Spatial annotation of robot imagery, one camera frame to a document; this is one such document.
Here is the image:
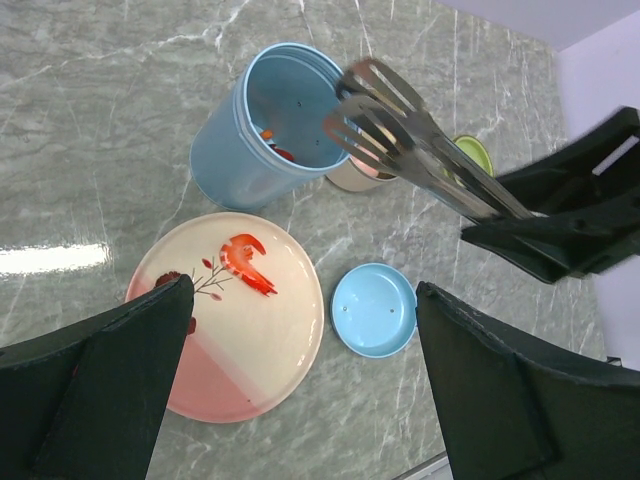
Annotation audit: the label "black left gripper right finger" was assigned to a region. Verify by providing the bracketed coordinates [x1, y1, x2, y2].
[416, 282, 639, 479]

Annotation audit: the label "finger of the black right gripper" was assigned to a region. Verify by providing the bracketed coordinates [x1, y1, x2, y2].
[461, 192, 639, 284]
[497, 106, 639, 215]

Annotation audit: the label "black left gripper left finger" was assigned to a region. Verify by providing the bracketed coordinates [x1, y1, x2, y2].
[1, 274, 194, 479]

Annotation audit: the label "green round lid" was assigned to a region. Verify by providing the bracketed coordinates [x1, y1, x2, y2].
[453, 135, 494, 177]

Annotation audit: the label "steel food tongs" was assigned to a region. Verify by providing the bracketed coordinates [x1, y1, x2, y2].
[323, 57, 533, 223]

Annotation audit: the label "beige steel bowl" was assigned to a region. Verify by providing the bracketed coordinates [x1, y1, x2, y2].
[326, 156, 397, 193]

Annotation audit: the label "red toy sausage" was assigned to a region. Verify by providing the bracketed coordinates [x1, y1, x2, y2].
[270, 144, 294, 162]

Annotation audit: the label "pink toy egg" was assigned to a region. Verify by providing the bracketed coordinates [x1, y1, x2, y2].
[350, 147, 381, 178]

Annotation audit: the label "tall blue lunch container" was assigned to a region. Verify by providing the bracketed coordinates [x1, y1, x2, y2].
[189, 43, 348, 211]

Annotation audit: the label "pink and cream plate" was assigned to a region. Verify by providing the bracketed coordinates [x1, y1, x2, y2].
[126, 212, 325, 424]

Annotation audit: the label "red toy shrimp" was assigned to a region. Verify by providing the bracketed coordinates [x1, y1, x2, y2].
[219, 233, 277, 296]

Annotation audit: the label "aluminium mounting rail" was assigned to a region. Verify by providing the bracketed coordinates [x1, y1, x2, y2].
[394, 452, 453, 480]

